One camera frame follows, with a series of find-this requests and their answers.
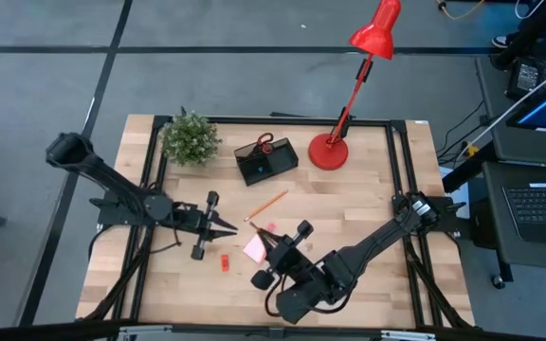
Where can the black aluminium table frame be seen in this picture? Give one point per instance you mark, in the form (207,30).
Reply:
(301,120)

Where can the yellow plug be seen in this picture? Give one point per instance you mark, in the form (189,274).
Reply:
(472,151)

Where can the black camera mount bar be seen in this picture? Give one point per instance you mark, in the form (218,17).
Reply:
(41,332)

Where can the yellow pencil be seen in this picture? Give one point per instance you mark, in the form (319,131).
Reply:
(268,204)

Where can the red eraser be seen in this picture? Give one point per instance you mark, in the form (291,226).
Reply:
(225,263)

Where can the black desk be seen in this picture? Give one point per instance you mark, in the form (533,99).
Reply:
(496,118)

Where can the red desk lamp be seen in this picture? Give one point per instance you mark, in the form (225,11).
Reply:
(328,152)

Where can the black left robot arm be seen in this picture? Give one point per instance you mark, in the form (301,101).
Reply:
(112,182)

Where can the potted green plant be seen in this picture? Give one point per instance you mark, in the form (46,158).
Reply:
(190,139)

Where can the black caster wheel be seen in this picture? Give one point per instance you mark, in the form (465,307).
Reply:
(498,282)

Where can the pink sticky note pad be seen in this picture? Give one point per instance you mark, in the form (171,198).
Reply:
(253,250)

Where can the black power adapter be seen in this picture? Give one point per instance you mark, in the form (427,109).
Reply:
(526,78)

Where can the person's shoe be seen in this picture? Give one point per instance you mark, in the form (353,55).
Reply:
(500,41)

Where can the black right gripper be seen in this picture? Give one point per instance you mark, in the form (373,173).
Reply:
(285,258)

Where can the laptop computer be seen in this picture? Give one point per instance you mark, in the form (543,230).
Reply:
(493,227)

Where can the black mesh desk organizer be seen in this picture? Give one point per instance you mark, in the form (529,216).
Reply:
(282,161)

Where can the pink eraser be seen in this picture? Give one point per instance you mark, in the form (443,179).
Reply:
(271,227)

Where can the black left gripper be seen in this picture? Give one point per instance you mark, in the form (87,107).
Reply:
(197,220)

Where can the silver bracket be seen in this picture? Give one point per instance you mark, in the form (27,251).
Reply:
(145,333)
(408,335)

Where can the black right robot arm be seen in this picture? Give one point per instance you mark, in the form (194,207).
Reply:
(372,237)

